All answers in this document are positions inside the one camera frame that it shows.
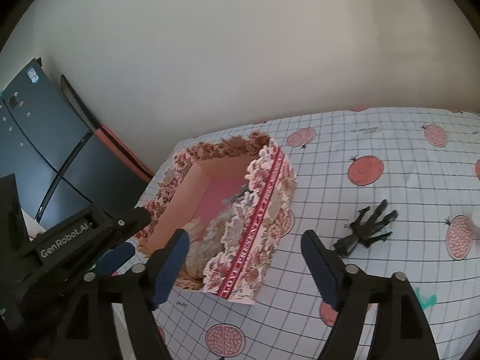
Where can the silver foil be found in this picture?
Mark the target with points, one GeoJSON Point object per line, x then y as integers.
{"type": "Point", "coordinates": [235, 197]}

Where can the green translucent toy figure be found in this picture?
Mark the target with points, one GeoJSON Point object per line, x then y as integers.
{"type": "Point", "coordinates": [425, 302]}

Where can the dark blue refrigerator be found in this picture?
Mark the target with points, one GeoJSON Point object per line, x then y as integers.
{"type": "Point", "coordinates": [63, 159]}

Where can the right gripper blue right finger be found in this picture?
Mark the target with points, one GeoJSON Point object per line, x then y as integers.
{"type": "Point", "coordinates": [325, 266]}

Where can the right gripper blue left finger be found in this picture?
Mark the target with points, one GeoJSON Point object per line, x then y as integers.
{"type": "Point", "coordinates": [166, 265]}

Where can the pomegranate grid tablecloth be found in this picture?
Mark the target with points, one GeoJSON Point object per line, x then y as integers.
{"type": "Point", "coordinates": [422, 161]}

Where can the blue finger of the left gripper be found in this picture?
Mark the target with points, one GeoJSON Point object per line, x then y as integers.
{"type": "Point", "coordinates": [112, 260]}

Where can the floral pink gift box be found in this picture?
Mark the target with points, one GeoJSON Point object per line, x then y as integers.
{"type": "Point", "coordinates": [194, 184]}

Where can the cotton swab bag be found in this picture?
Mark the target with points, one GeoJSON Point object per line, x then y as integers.
{"type": "Point", "coordinates": [208, 241]}

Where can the white plastic bracket piece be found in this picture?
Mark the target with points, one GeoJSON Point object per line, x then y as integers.
{"type": "Point", "coordinates": [474, 221]}

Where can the black claw hand toy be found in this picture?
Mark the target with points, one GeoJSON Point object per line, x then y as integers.
{"type": "Point", "coordinates": [367, 232]}

